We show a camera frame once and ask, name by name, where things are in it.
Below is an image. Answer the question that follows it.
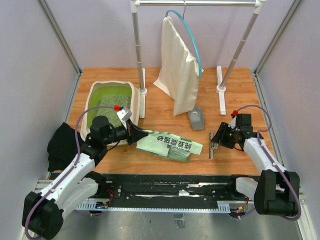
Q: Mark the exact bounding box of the white clothes rack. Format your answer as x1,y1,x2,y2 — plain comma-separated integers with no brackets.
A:
129,0,268,119

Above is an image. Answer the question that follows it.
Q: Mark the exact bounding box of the black cloth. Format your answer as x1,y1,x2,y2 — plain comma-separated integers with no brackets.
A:
47,122,78,172

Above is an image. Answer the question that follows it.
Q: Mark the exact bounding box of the grey metal scoop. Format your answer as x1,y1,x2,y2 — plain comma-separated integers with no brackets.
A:
188,106,205,130

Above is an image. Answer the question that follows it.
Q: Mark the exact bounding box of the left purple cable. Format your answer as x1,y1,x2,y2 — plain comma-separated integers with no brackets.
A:
24,104,122,240

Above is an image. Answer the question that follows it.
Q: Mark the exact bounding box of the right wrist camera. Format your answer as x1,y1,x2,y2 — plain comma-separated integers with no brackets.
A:
228,113,241,130

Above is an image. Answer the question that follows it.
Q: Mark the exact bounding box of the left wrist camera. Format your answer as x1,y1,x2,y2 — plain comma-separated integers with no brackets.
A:
116,107,132,128

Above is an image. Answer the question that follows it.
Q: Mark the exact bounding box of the blue clothes hanger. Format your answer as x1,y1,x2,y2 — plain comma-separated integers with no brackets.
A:
165,9,203,77

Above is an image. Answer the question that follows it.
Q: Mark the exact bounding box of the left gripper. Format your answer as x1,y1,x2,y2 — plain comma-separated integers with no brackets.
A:
103,118,149,146

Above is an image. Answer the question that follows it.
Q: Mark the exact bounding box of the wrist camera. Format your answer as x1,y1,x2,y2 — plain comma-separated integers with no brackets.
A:
228,113,241,130
116,107,132,128

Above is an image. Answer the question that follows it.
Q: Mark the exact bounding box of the green cat litter bag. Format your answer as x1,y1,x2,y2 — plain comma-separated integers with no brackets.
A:
136,130,203,162

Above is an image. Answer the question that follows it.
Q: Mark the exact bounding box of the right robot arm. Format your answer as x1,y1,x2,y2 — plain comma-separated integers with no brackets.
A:
209,111,301,221

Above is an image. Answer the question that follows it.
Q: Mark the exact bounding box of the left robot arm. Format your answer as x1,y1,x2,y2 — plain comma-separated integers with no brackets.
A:
22,116,148,240

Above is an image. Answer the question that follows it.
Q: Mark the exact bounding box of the cream cloth bag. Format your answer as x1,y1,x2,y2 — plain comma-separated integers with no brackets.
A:
153,16,200,116

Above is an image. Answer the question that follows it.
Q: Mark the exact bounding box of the piano pattern bag clip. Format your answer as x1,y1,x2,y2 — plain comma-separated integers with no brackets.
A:
209,132,219,160

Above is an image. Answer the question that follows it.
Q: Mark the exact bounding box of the cream green litter box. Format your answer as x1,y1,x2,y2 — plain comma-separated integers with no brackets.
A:
80,80,140,140

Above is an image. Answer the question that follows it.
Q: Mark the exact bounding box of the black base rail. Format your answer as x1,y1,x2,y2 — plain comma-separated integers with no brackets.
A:
58,172,282,210

